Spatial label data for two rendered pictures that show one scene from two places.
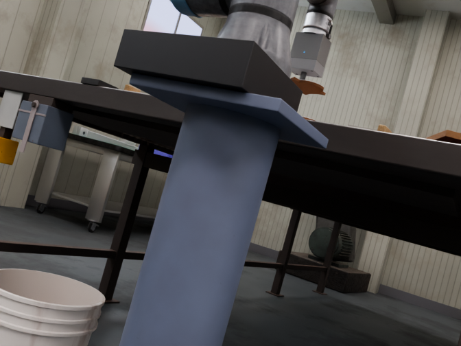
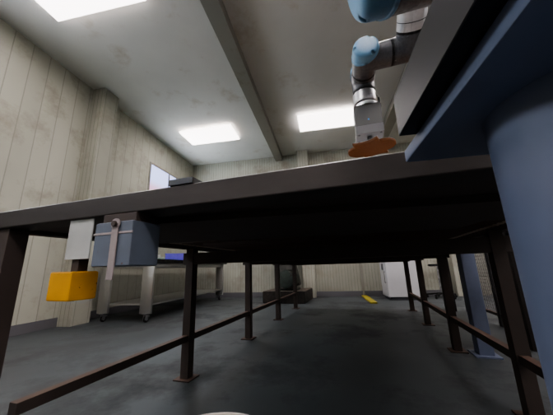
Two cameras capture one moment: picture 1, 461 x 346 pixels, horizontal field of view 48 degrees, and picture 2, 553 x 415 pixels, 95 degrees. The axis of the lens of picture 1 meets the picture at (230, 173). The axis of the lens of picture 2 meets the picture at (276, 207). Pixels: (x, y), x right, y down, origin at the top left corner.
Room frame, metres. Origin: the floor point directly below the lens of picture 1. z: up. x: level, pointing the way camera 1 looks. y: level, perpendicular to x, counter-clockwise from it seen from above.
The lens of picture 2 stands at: (0.77, 0.39, 0.69)
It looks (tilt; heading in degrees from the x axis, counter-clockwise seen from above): 14 degrees up; 344
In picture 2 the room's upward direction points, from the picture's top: 2 degrees counter-clockwise
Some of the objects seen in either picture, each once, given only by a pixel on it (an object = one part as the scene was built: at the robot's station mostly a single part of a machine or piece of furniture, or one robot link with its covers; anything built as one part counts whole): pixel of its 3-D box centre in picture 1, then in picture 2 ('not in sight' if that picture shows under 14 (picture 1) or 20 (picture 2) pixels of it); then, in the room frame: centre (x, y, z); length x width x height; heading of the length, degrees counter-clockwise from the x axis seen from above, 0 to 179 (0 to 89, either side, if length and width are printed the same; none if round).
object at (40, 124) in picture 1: (40, 126); (125, 246); (1.58, 0.60, 0.77); 0.14 x 0.11 x 0.18; 56
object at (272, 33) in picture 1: (254, 44); not in sight; (0.89, 0.02, 0.99); 0.15 x 0.15 x 0.10
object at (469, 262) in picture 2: not in sight; (454, 203); (2.42, -1.72, 1.20); 0.17 x 0.17 x 2.40; 56
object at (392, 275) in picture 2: not in sight; (397, 266); (5.49, -3.66, 0.67); 0.68 x 0.58 x 1.34; 64
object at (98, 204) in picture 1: (151, 189); (177, 281); (6.31, 0.88, 0.51); 2.82 x 1.11 x 1.03; 154
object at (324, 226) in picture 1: (337, 213); (286, 260); (6.35, -1.42, 0.85); 1.04 x 1.02 x 1.71; 64
